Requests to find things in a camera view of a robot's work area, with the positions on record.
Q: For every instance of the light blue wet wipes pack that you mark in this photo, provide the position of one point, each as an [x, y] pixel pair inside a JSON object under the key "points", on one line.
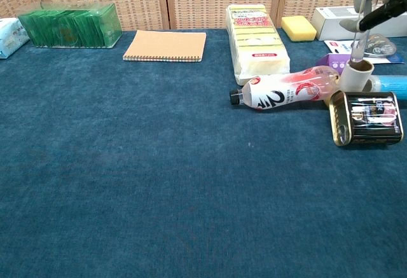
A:
{"points": [[11, 37]]}

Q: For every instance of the yellow sponge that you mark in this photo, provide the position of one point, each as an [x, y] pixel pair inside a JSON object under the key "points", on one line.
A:
{"points": [[299, 28]]}

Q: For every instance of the white rectangular carton box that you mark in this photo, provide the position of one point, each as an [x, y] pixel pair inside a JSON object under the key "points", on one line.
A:
{"points": [[330, 20]]}

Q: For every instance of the correction tape blister pack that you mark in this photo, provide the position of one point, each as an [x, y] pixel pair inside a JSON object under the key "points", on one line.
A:
{"points": [[381, 49]]}

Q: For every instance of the brown spiral notebook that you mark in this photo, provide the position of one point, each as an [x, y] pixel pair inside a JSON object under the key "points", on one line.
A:
{"points": [[165, 45]]}

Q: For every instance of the black gold meat can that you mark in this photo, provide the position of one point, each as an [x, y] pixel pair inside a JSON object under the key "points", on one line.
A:
{"points": [[365, 119]]}

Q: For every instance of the blue velvet tablecloth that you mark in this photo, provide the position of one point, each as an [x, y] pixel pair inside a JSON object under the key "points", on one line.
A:
{"points": [[143, 163]]}

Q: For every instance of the clear box of green packets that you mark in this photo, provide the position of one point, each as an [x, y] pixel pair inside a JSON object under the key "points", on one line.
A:
{"points": [[70, 26]]}

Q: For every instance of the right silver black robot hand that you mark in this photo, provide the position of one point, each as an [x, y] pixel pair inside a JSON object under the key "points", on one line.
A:
{"points": [[381, 12]]}

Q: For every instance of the white red plastic drink bottle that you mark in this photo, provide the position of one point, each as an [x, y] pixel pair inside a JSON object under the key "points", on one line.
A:
{"points": [[280, 92]]}

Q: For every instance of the blue cylindrical roll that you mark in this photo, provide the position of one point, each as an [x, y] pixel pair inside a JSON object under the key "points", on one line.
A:
{"points": [[392, 84]]}

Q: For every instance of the transparent test tube white cap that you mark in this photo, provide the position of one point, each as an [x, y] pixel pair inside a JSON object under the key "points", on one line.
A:
{"points": [[359, 44]]}

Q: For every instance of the yellow green sponge multipack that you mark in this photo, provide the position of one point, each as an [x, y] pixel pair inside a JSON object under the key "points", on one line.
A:
{"points": [[257, 45]]}

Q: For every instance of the small purple box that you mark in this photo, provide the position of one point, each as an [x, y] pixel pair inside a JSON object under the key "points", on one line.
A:
{"points": [[332, 63]]}

